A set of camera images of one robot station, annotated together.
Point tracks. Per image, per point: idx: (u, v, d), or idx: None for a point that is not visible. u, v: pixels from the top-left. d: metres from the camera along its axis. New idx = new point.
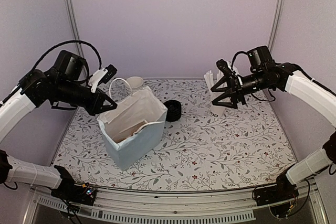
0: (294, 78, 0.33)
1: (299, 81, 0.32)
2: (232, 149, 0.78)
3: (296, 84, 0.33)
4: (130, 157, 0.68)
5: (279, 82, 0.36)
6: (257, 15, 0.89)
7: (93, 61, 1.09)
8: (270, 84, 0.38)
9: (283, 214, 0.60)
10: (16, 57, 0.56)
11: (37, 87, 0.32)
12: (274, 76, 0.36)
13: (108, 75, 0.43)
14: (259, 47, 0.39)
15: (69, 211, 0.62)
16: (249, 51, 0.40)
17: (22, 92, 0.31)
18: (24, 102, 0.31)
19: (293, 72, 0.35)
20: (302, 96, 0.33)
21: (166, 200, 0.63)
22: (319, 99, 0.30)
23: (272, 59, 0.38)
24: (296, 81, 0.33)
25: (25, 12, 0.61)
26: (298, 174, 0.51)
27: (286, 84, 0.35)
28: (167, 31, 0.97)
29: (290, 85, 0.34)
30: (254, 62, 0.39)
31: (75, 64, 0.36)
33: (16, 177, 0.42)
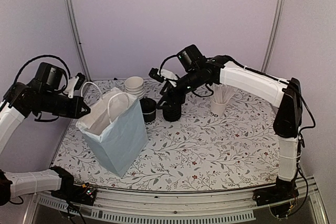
0: (224, 70, 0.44)
1: (231, 71, 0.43)
2: (232, 149, 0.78)
3: (227, 74, 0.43)
4: (119, 153, 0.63)
5: (212, 76, 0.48)
6: (257, 15, 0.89)
7: (93, 61, 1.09)
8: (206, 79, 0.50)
9: (283, 215, 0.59)
10: (16, 57, 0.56)
11: (23, 98, 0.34)
12: (207, 72, 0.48)
13: (79, 82, 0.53)
14: (186, 49, 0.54)
15: (69, 211, 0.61)
16: (179, 53, 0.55)
17: (10, 105, 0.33)
18: (13, 115, 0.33)
19: (224, 64, 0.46)
20: (233, 83, 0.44)
21: (167, 200, 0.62)
22: (250, 84, 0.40)
23: (198, 57, 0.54)
24: (226, 72, 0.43)
25: (24, 13, 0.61)
26: (285, 168, 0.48)
27: (220, 76, 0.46)
28: (167, 31, 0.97)
29: (223, 77, 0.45)
30: (187, 63, 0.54)
31: (56, 74, 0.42)
33: (18, 191, 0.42)
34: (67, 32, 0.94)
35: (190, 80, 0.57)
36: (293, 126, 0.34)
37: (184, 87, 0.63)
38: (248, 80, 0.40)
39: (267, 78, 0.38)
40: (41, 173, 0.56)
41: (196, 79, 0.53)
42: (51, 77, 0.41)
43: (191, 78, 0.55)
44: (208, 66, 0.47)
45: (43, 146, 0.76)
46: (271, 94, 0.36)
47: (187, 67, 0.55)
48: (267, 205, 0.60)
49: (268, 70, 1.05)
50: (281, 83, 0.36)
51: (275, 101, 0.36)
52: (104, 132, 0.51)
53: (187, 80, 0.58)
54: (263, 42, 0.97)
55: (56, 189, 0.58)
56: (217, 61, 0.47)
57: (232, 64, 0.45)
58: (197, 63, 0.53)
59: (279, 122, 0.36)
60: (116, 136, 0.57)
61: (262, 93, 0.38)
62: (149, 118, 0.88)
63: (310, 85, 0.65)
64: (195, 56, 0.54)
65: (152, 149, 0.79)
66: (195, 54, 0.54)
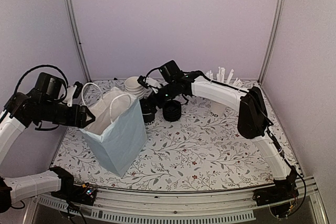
0: (195, 84, 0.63)
1: (199, 85, 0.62)
2: (232, 149, 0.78)
3: (198, 88, 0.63)
4: (119, 153, 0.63)
5: (185, 89, 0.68)
6: (257, 15, 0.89)
7: (93, 61, 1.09)
8: (181, 91, 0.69)
9: (283, 215, 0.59)
10: (17, 57, 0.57)
11: (24, 108, 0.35)
12: (181, 86, 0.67)
13: (77, 89, 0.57)
14: (165, 65, 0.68)
15: (69, 211, 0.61)
16: (160, 67, 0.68)
17: (12, 115, 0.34)
18: (14, 124, 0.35)
19: (194, 79, 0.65)
20: (204, 95, 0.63)
21: (166, 199, 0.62)
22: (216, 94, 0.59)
23: (174, 71, 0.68)
24: (196, 87, 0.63)
25: (24, 14, 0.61)
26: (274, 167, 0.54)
27: (191, 89, 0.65)
28: (167, 32, 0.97)
29: (194, 90, 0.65)
30: (166, 74, 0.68)
31: (55, 83, 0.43)
33: (18, 196, 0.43)
34: (67, 32, 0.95)
35: (168, 88, 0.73)
36: (253, 128, 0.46)
37: (164, 94, 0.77)
38: (213, 91, 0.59)
39: (228, 88, 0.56)
40: (40, 175, 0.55)
41: (173, 88, 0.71)
42: (51, 86, 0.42)
43: (170, 88, 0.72)
44: (182, 82, 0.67)
45: (41, 147, 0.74)
46: (232, 101, 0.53)
47: (166, 78, 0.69)
48: (267, 205, 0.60)
49: (268, 70, 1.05)
50: (239, 92, 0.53)
51: (235, 107, 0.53)
52: (104, 132, 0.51)
53: (166, 89, 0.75)
54: (263, 42, 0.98)
55: (57, 189, 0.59)
56: (189, 76, 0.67)
57: (202, 80, 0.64)
58: (174, 76, 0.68)
59: (243, 126, 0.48)
60: (117, 136, 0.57)
61: (226, 102, 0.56)
62: (149, 118, 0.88)
63: (310, 85, 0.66)
64: (173, 70, 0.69)
65: (152, 149, 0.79)
66: (172, 68, 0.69)
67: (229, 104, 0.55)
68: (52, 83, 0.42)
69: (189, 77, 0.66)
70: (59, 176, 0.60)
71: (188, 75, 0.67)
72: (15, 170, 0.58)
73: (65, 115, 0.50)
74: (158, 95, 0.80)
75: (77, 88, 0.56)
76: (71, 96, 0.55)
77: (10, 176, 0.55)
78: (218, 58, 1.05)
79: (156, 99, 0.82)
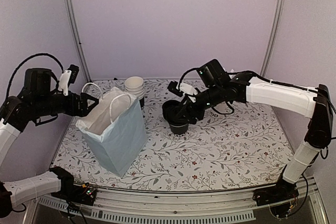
0: (252, 88, 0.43)
1: (260, 89, 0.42)
2: (232, 149, 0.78)
3: (253, 92, 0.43)
4: (119, 152, 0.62)
5: (238, 95, 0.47)
6: (257, 16, 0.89)
7: (93, 60, 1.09)
8: (231, 98, 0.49)
9: (283, 214, 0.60)
10: (17, 57, 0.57)
11: (18, 112, 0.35)
12: (232, 91, 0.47)
13: (73, 75, 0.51)
14: (208, 64, 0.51)
15: (69, 211, 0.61)
16: (201, 68, 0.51)
17: (6, 120, 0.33)
18: (9, 130, 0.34)
19: (249, 81, 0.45)
20: (261, 99, 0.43)
21: (166, 199, 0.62)
22: (279, 97, 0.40)
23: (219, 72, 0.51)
24: (252, 91, 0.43)
25: (24, 15, 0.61)
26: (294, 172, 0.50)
27: (246, 95, 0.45)
28: (166, 32, 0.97)
29: (250, 95, 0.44)
30: (209, 80, 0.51)
31: (43, 78, 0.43)
33: (18, 200, 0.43)
34: (67, 32, 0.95)
35: (210, 95, 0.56)
36: (328, 135, 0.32)
37: (204, 103, 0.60)
38: (277, 93, 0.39)
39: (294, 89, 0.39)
40: (39, 177, 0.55)
41: (217, 95, 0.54)
42: (40, 83, 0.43)
43: (212, 94, 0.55)
44: (232, 86, 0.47)
45: (42, 146, 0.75)
46: (303, 106, 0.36)
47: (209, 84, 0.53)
48: (267, 205, 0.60)
49: (268, 70, 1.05)
50: (310, 92, 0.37)
51: (306, 112, 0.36)
52: (105, 132, 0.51)
53: (207, 95, 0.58)
54: (263, 42, 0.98)
55: (58, 190, 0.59)
56: (240, 78, 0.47)
57: (257, 82, 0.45)
58: (221, 81, 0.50)
59: (312, 132, 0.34)
60: (117, 136, 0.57)
61: (296, 107, 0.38)
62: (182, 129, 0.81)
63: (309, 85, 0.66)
64: (217, 73, 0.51)
65: (152, 149, 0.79)
66: (218, 70, 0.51)
67: (299, 110, 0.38)
68: (41, 79, 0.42)
69: (240, 80, 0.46)
70: (58, 176, 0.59)
71: (238, 78, 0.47)
72: (16, 172, 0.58)
73: (64, 105, 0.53)
74: (197, 104, 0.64)
75: (71, 73, 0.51)
76: (66, 83, 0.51)
77: (11, 180, 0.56)
78: (218, 57, 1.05)
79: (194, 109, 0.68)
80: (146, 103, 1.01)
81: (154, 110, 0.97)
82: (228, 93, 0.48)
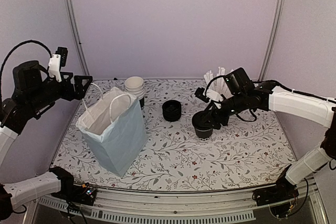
0: (274, 96, 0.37)
1: (281, 98, 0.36)
2: (232, 149, 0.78)
3: (276, 100, 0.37)
4: (119, 152, 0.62)
5: (261, 103, 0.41)
6: (257, 16, 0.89)
7: (93, 60, 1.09)
8: (251, 107, 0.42)
9: (283, 214, 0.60)
10: (17, 56, 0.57)
11: (15, 115, 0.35)
12: (255, 99, 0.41)
13: (62, 58, 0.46)
14: (235, 71, 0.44)
15: (69, 211, 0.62)
16: (227, 75, 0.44)
17: (2, 124, 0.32)
18: (6, 134, 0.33)
19: (272, 89, 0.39)
20: (285, 109, 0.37)
21: (166, 199, 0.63)
22: (301, 106, 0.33)
23: (246, 80, 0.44)
24: (275, 98, 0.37)
25: (24, 16, 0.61)
26: (297, 174, 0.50)
27: (269, 103, 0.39)
28: (166, 32, 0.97)
29: (272, 103, 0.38)
30: (233, 87, 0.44)
31: (32, 73, 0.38)
33: (19, 202, 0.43)
34: (67, 32, 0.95)
35: (231, 104, 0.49)
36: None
37: (227, 111, 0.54)
38: (299, 102, 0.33)
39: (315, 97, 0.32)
40: (39, 178, 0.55)
41: (238, 104, 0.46)
42: (29, 80, 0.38)
43: (235, 102, 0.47)
44: (256, 93, 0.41)
45: (42, 147, 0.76)
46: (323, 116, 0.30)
47: (234, 92, 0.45)
48: (267, 205, 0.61)
49: (268, 69, 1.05)
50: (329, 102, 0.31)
51: (326, 121, 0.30)
52: (105, 132, 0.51)
53: (231, 103, 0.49)
54: (263, 42, 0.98)
55: (58, 191, 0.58)
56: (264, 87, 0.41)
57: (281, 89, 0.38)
58: (245, 88, 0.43)
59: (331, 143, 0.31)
60: (117, 136, 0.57)
61: (316, 116, 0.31)
62: (206, 133, 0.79)
63: (309, 85, 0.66)
64: (243, 80, 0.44)
65: (152, 149, 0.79)
66: (244, 77, 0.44)
67: (320, 120, 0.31)
68: (29, 76, 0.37)
69: (265, 88, 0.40)
70: (58, 177, 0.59)
71: (262, 86, 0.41)
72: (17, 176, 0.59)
73: (59, 93, 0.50)
74: (221, 110, 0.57)
75: (61, 57, 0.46)
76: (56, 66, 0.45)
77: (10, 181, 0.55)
78: (218, 57, 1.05)
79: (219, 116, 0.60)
80: (146, 103, 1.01)
81: (154, 110, 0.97)
82: (251, 102, 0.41)
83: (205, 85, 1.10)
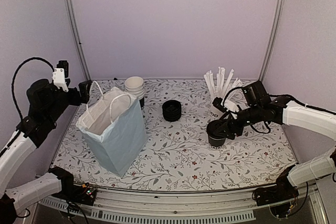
0: (288, 110, 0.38)
1: (293, 112, 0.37)
2: (232, 149, 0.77)
3: (291, 114, 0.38)
4: (119, 153, 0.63)
5: (275, 116, 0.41)
6: (257, 16, 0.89)
7: (94, 60, 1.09)
8: (267, 119, 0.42)
9: (283, 214, 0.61)
10: (17, 56, 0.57)
11: (38, 129, 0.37)
12: (270, 112, 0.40)
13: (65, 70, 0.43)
14: (254, 83, 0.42)
15: (69, 211, 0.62)
16: (245, 87, 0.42)
17: (26, 135, 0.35)
18: (28, 144, 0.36)
19: (286, 103, 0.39)
20: (300, 123, 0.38)
21: (166, 200, 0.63)
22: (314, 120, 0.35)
23: (265, 93, 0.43)
24: (290, 112, 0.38)
25: (24, 16, 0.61)
26: (300, 178, 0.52)
27: (282, 116, 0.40)
28: (166, 33, 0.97)
29: (285, 116, 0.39)
30: (251, 98, 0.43)
31: (42, 91, 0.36)
33: (21, 205, 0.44)
34: (67, 32, 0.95)
35: (249, 116, 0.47)
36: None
37: (243, 122, 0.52)
38: (311, 117, 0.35)
39: (327, 114, 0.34)
40: (39, 179, 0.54)
41: (255, 116, 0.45)
42: (43, 98, 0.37)
43: (252, 113, 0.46)
44: (272, 107, 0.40)
45: (42, 148, 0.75)
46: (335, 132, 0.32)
47: (251, 103, 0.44)
48: (267, 205, 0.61)
49: (268, 70, 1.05)
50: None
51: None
52: (104, 132, 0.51)
53: (248, 114, 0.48)
54: (263, 42, 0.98)
55: (58, 191, 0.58)
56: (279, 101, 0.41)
57: (294, 103, 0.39)
58: (262, 100, 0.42)
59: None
60: (117, 136, 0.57)
61: (327, 130, 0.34)
62: (218, 143, 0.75)
63: (309, 85, 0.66)
64: (261, 92, 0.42)
65: (152, 149, 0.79)
66: (263, 91, 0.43)
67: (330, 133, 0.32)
68: (42, 96, 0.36)
69: (280, 102, 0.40)
70: (58, 176, 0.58)
71: (278, 100, 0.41)
72: (16, 179, 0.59)
73: (67, 99, 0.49)
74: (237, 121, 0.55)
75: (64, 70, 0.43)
76: (62, 81, 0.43)
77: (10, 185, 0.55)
78: (218, 57, 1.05)
79: (235, 126, 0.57)
80: (146, 103, 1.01)
81: (154, 110, 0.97)
82: (266, 114, 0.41)
83: (205, 85, 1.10)
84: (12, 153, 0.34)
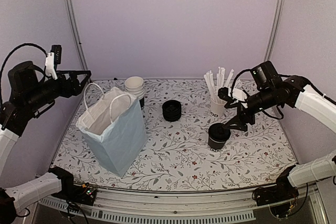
0: (305, 95, 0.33)
1: (311, 98, 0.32)
2: (232, 149, 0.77)
3: (307, 100, 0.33)
4: (119, 152, 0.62)
5: (289, 97, 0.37)
6: (257, 16, 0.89)
7: (94, 60, 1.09)
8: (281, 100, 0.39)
9: (283, 214, 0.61)
10: (17, 56, 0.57)
11: (16, 117, 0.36)
12: (284, 92, 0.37)
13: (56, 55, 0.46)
14: (263, 64, 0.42)
15: (69, 211, 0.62)
16: (253, 68, 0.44)
17: (3, 126, 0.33)
18: (8, 135, 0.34)
19: (303, 87, 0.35)
20: (312, 112, 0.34)
21: (166, 199, 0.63)
22: (326, 114, 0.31)
23: (277, 74, 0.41)
24: (306, 97, 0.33)
25: (24, 16, 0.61)
26: (300, 179, 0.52)
27: (296, 99, 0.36)
28: (166, 33, 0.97)
29: (300, 101, 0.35)
30: (260, 81, 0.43)
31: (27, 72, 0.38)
33: (21, 204, 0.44)
34: (67, 32, 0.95)
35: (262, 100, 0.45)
36: None
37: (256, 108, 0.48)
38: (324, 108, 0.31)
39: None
40: (39, 179, 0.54)
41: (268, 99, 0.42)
42: (25, 81, 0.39)
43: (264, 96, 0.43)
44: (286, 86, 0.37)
45: (43, 146, 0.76)
46: None
47: (262, 85, 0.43)
48: (267, 205, 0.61)
49: None
50: None
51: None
52: (104, 132, 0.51)
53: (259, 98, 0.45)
54: (263, 43, 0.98)
55: (58, 190, 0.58)
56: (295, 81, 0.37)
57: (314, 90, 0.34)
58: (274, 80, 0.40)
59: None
60: (117, 136, 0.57)
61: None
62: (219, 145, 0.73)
63: None
64: (272, 73, 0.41)
65: (152, 149, 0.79)
66: (273, 72, 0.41)
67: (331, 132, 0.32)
68: (24, 77, 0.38)
69: (295, 82, 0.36)
70: (58, 177, 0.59)
71: (294, 80, 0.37)
72: (15, 176, 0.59)
73: (58, 91, 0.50)
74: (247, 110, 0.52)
75: (55, 55, 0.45)
76: (52, 66, 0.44)
77: (10, 182, 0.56)
78: (218, 57, 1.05)
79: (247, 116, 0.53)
80: (146, 103, 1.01)
81: (154, 110, 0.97)
82: (280, 94, 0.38)
83: (205, 85, 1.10)
84: None
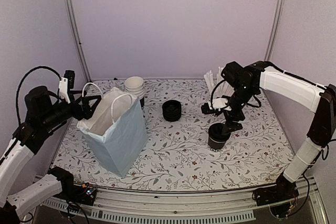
0: (265, 74, 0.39)
1: (270, 76, 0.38)
2: (232, 149, 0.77)
3: (268, 78, 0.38)
4: (121, 153, 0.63)
5: (253, 81, 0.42)
6: (257, 16, 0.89)
7: (94, 60, 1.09)
8: (248, 84, 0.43)
9: (283, 214, 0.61)
10: (18, 57, 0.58)
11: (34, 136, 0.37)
12: (248, 76, 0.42)
13: (70, 81, 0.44)
14: (227, 64, 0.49)
15: (69, 211, 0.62)
16: (221, 72, 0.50)
17: (23, 143, 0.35)
18: (25, 152, 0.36)
19: (264, 68, 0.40)
20: (275, 88, 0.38)
21: (166, 200, 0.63)
22: (287, 86, 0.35)
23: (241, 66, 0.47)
24: (266, 76, 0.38)
25: (24, 16, 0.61)
26: (295, 171, 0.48)
27: (259, 81, 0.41)
28: (166, 32, 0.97)
29: (263, 81, 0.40)
30: (230, 80, 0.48)
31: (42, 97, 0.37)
33: (23, 211, 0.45)
34: (67, 32, 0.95)
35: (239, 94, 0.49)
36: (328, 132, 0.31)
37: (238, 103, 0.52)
38: (285, 82, 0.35)
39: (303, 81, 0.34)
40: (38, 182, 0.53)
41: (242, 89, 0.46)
42: (40, 104, 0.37)
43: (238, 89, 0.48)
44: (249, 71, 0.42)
45: (42, 148, 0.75)
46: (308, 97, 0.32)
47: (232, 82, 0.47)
48: (267, 205, 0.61)
49: None
50: (318, 88, 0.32)
51: (312, 104, 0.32)
52: (106, 132, 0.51)
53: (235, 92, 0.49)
54: (262, 43, 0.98)
55: (59, 191, 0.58)
56: (258, 65, 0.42)
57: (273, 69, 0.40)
58: (238, 73, 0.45)
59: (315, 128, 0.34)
60: (119, 136, 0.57)
61: (300, 96, 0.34)
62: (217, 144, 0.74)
63: None
64: (235, 69, 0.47)
65: (153, 149, 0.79)
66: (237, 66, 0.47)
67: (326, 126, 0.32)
68: (39, 101, 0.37)
69: (258, 65, 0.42)
70: (58, 177, 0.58)
71: (256, 64, 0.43)
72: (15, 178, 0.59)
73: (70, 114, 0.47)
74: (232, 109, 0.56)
75: (68, 80, 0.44)
76: (65, 92, 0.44)
77: None
78: (218, 57, 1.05)
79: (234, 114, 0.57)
80: (146, 103, 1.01)
81: (154, 110, 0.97)
82: (245, 79, 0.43)
83: (205, 85, 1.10)
84: (10, 162, 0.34)
